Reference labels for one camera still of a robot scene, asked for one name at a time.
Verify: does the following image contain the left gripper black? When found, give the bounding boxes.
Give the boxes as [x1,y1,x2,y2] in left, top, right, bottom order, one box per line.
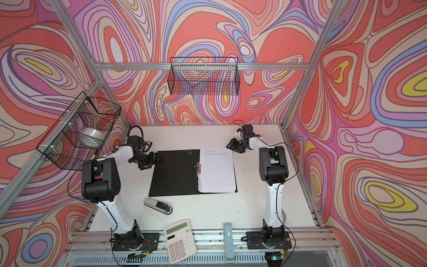
[131,151,163,170]

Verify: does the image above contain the printed paper sheets stack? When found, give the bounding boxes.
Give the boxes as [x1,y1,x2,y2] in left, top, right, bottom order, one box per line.
[198,148,237,194]

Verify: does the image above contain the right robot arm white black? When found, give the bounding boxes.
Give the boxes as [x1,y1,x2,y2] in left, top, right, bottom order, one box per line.
[226,136,289,243]

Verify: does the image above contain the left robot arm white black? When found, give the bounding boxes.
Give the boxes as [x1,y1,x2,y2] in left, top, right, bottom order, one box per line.
[81,125,161,239]

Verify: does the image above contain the black grey stapler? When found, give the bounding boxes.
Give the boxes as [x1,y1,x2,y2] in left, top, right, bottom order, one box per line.
[143,198,173,215]

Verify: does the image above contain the silver tape roll in basket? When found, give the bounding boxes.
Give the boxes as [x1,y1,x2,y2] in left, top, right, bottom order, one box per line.
[79,127,105,149]

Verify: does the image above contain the white desk calculator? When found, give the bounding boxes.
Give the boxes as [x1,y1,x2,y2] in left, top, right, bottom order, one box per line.
[163,220,197,264]

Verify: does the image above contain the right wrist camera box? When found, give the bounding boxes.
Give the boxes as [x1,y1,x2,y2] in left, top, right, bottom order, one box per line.
[236,124,255,140]

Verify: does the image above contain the black wire basket left wall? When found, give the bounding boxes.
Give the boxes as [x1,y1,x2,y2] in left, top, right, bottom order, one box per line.
[36,92,121,170]

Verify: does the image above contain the black wire basket wall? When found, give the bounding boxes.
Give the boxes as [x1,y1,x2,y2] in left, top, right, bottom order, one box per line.
[36,92,121,170]
[167,56,240,96]

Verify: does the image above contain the black wire basket back wall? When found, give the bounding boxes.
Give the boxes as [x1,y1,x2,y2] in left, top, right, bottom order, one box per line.
[167,56,240,96]

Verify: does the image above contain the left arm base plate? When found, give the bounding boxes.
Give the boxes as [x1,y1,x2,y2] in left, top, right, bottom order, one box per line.
[110,233,160,252]

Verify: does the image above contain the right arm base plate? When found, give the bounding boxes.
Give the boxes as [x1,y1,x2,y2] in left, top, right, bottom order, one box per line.
[241,231,292,251]

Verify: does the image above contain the aluminium frame rail front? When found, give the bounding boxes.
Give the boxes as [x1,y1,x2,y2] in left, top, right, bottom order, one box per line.
[58,228,349,267]

